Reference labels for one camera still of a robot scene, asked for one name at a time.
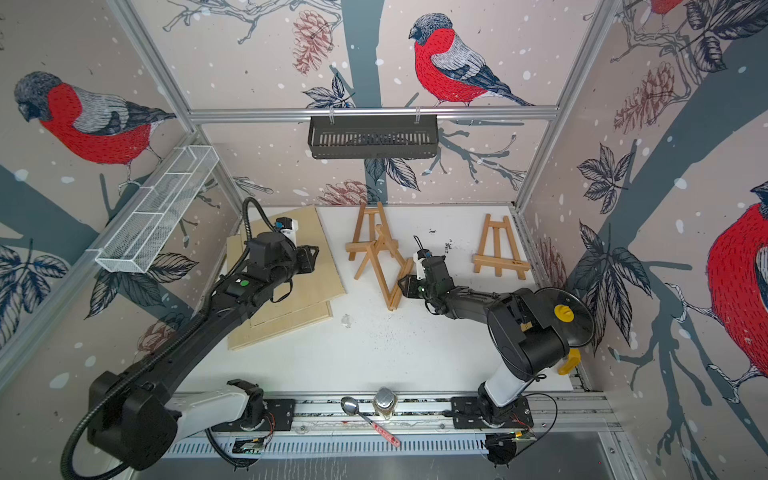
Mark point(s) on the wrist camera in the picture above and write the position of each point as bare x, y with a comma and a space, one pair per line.
288, 227
418, 258

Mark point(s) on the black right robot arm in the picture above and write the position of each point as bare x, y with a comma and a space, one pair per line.
523, 327

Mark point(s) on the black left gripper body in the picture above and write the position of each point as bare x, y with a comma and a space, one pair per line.
304, 260

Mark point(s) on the plywood board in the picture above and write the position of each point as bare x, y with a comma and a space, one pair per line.
292, 321
263, 284
241, 338

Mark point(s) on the metal spoon red handle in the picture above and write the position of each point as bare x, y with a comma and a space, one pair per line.
351, 407

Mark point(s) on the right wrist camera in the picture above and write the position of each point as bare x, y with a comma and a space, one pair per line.
418, 258

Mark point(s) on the yellow pot black lid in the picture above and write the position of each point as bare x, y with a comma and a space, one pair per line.
573, 321

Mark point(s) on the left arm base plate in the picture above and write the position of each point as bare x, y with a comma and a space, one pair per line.
277, 415

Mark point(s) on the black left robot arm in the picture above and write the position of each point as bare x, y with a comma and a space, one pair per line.
129, 415

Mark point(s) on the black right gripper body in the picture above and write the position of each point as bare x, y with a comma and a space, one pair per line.
421, 288

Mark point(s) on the white wire mesh basket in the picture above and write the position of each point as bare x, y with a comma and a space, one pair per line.
141, 236

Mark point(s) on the black hanging basket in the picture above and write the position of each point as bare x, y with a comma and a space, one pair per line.
373, 137

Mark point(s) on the small metal cup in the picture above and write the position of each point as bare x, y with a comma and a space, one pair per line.
385, 402

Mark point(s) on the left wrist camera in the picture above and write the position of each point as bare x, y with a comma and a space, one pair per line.
288, 227

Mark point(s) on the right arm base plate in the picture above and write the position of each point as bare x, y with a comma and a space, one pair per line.
479, 412

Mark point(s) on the wooden easel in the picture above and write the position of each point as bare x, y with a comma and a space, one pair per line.
498, 249
374, 217
384, 260

